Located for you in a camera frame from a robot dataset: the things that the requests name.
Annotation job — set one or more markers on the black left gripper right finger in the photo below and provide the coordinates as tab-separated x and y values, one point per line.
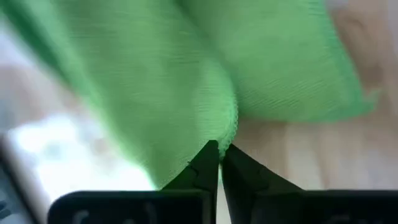
248	180

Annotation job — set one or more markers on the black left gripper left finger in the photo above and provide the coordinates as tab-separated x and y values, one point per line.
202	174

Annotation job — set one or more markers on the green microfiber towel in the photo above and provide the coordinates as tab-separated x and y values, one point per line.
174	77

